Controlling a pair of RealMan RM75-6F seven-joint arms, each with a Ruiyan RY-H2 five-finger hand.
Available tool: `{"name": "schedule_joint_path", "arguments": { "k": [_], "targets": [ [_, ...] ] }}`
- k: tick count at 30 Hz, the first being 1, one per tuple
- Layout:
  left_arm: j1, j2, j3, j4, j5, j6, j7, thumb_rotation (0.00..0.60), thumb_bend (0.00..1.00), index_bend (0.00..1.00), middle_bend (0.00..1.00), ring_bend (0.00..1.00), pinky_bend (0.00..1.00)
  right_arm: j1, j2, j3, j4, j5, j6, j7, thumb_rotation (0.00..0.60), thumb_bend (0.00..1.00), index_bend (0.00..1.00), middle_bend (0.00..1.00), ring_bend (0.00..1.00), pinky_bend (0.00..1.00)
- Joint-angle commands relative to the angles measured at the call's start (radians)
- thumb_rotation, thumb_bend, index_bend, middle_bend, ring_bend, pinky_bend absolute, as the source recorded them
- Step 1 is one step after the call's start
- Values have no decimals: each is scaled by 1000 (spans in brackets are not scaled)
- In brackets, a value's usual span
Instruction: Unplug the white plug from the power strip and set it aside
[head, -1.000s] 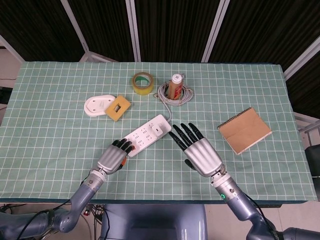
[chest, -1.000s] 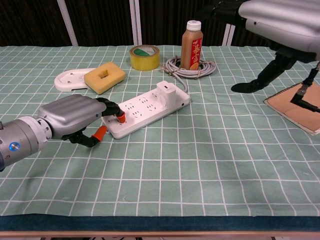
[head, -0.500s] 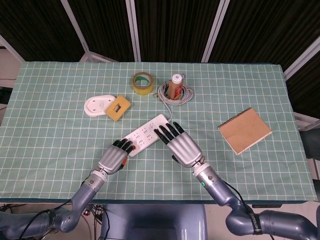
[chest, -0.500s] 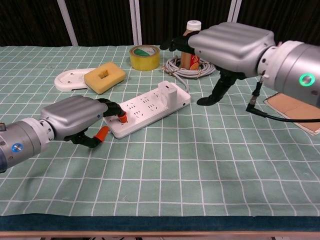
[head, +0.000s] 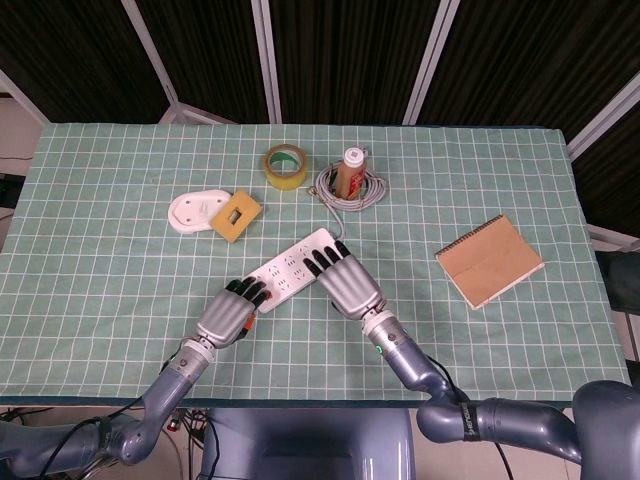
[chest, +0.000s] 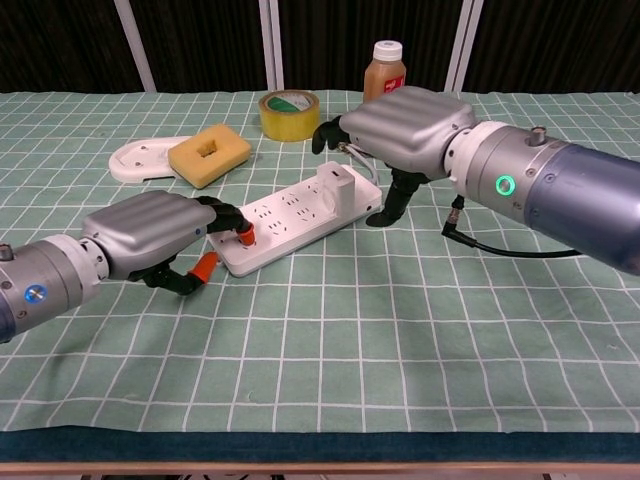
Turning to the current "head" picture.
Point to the dark folding screen white frames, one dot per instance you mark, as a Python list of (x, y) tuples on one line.
[(350, 50)]

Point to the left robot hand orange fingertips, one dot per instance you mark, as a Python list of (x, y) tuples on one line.
[(225, 317)]

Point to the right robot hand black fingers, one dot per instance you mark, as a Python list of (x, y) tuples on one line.
[(350, 287)]

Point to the white oval plastic base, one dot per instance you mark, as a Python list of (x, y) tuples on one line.
[(192, 210)]

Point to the brown spiral notebook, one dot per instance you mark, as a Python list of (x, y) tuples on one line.
[(492, 262)]

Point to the green checked tablecloth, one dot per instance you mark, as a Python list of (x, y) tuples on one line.
[(125, 280)]

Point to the blue robot torso base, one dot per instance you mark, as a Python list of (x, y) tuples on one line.
[(310, 440)]

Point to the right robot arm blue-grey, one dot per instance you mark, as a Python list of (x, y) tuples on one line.
[(515, 420)]

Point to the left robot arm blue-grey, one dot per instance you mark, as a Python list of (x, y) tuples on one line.
[(165, 395)]

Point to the red round button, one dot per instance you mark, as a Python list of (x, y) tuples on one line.
[(173, 425)]

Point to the white power strip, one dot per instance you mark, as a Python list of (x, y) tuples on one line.
[(287, 272)]

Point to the yellow tape roll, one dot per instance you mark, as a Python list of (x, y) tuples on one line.
[(286, 181)]

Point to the brown bottle white cap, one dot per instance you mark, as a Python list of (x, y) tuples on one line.
[(350, 179)]

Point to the yellow sponge block with hole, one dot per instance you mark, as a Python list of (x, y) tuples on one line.
[(223, 225)]

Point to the white metal rack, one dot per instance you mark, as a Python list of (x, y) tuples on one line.
[(612, 239)]

